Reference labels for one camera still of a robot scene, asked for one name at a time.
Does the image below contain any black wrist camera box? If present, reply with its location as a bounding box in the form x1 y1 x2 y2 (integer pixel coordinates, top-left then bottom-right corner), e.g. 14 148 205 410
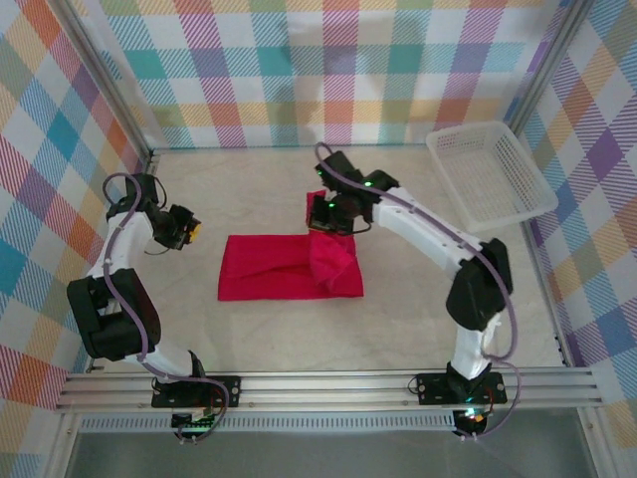
166 203 196 252
307 194 349 233

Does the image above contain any controller board with green light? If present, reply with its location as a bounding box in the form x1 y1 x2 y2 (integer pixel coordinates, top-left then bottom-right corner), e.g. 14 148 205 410
171 407 221 442
453 405 493 440

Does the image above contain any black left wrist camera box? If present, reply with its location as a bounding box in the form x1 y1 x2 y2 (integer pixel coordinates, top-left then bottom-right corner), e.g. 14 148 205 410
166 203 196 252

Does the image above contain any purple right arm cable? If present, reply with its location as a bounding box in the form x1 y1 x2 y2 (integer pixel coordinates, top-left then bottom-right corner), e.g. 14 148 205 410
314 142 524 442

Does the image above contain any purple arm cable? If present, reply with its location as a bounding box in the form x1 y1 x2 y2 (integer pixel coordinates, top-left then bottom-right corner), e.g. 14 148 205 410
102 172 231 442
314 142 524 442

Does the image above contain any red t-shirt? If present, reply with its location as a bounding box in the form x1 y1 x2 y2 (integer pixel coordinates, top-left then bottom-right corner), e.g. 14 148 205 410
216 191 366 303

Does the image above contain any white perforated plastic basket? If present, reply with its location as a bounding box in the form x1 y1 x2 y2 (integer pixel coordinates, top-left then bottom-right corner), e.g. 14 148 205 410
425 119 559 234

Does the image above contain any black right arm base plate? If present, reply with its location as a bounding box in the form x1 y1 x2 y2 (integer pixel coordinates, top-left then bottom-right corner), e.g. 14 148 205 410
415 370 508 406

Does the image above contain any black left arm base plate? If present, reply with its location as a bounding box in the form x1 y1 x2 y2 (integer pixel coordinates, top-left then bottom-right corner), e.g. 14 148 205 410
151 375 243 410

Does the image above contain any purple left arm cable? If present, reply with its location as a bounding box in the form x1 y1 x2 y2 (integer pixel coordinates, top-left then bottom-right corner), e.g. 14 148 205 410
102 172 231 442

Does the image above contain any aluminium frame post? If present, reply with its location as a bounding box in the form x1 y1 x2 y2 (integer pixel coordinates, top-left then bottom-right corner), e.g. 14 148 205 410
502 0 598 138
52 0 156 163

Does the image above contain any aluminium mounting rail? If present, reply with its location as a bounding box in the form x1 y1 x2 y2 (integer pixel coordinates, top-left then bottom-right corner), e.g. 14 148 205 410
54 367 606 415

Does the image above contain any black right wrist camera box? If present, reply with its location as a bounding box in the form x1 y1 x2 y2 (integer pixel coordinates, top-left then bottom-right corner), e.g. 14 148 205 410
307 194 349 233

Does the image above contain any grey slotted cable duct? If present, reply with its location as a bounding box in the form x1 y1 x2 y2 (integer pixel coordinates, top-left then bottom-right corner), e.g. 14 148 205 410
79 411 457 433

